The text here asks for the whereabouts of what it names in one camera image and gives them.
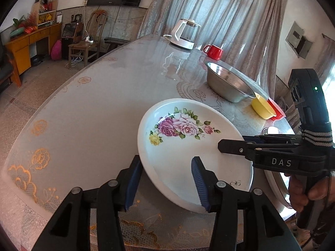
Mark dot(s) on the red mug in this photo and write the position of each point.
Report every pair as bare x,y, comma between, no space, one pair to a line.
213,51

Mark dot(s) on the yellow plastic bowl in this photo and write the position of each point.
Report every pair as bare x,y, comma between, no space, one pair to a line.
262,107

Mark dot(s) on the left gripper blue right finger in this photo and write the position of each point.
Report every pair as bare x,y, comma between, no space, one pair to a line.
205,182

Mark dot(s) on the white glass electric kettle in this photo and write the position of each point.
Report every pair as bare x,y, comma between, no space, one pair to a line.
184,34

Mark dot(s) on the grey window curtain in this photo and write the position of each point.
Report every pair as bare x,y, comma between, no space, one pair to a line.
248,31

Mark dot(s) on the red plastic bowl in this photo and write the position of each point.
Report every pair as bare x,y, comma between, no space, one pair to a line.
278,110

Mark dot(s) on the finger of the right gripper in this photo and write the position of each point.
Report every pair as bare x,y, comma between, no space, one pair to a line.
273,138
237,147

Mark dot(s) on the stainless steel bowl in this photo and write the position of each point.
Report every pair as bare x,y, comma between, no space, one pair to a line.
231,84

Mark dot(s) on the pink bag on floor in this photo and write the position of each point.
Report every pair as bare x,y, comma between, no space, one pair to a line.
56,51

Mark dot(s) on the white plate with purple rim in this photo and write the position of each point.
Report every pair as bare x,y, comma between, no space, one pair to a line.
279,184

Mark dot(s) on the wall electrical box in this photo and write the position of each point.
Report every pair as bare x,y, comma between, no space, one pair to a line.
298,42

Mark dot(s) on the white plate with rose print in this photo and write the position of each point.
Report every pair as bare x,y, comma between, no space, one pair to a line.
174,131

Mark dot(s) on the side window curtain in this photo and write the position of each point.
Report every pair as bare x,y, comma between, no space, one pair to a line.
325,61

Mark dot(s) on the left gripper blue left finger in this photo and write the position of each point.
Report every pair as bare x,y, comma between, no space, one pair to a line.
132,179

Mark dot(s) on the orange wooden desk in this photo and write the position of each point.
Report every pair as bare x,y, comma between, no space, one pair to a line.
19,48

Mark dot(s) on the wooden chair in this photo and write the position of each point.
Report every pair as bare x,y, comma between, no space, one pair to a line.
89,46

